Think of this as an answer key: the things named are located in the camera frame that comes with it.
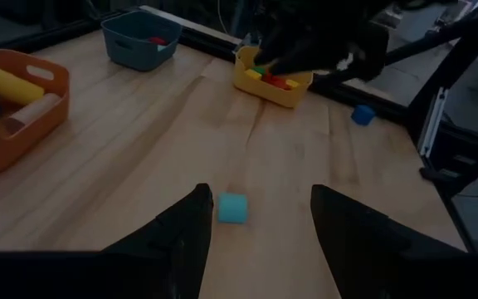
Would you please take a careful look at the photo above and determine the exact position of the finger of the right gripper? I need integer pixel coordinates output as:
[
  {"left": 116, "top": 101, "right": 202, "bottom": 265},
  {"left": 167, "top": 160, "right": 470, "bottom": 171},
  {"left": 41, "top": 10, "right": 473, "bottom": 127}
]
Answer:
[
  {"left": 270, "top": 57, "right": 302, "bottom": 78},
  {"left": 255, "top": 43, "right": 280, "bottom": 67}
]

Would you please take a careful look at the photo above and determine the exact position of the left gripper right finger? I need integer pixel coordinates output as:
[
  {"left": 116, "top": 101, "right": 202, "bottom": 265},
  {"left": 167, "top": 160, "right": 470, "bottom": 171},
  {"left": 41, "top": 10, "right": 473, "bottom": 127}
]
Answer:
[{"left": 310, "top": 184, "right": 478, "bottom": 299}]

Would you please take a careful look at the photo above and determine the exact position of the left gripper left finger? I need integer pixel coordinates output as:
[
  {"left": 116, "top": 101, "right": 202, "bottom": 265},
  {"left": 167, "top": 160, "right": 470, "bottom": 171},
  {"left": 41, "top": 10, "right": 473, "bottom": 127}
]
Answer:
[{"left": 0, "top": 183, "right": 214, "bottom": 299}]

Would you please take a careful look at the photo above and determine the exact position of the blue cube block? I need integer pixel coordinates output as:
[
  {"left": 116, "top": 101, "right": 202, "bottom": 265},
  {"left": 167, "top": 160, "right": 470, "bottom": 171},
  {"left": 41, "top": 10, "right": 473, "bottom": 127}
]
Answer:
[{"left": 350, "top": 104, "right": 376, "bottom": 126}]

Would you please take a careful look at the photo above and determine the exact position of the light blue half-cylinder block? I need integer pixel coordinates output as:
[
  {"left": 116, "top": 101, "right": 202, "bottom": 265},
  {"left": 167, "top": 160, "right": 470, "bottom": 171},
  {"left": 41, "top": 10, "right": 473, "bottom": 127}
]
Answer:
[{"left": 217, "top": 192, "right": 249, "bottom": 225}]

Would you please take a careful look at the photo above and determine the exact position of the yellow cylinder block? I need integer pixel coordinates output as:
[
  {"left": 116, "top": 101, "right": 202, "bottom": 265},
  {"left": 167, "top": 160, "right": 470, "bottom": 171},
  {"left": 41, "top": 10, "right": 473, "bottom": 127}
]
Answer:
[{"left": 0, "top": 61, "right": 45, "bottom": 105}]

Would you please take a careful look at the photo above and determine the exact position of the yellow plastic bin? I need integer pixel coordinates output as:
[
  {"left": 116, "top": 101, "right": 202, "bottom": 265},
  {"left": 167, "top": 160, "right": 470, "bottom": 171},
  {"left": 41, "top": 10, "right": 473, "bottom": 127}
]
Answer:
[{"left": 233, "top": 44, "right": 314, "bottom": 109}]

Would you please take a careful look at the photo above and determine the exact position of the grey-blue plastic bin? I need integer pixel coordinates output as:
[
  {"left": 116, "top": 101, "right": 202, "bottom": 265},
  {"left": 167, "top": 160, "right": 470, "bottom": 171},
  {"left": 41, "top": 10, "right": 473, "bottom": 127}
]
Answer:
[{"left": 100, "top": 10, "right": 183, "bottom": 71}]

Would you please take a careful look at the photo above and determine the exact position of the orange plastic bin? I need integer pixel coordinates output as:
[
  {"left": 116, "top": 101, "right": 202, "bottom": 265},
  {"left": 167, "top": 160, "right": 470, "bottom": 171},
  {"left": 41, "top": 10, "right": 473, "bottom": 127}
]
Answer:
[{"left": 0, "top": 48, "right": 71, "bottom": 178}]

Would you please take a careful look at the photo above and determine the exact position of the tan wooden cylinder block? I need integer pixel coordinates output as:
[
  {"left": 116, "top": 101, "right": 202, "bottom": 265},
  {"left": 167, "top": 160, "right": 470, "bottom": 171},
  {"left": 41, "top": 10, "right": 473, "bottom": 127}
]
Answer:
[{"left": 4, "top": 93, "right": 61, "bottom": 135}]

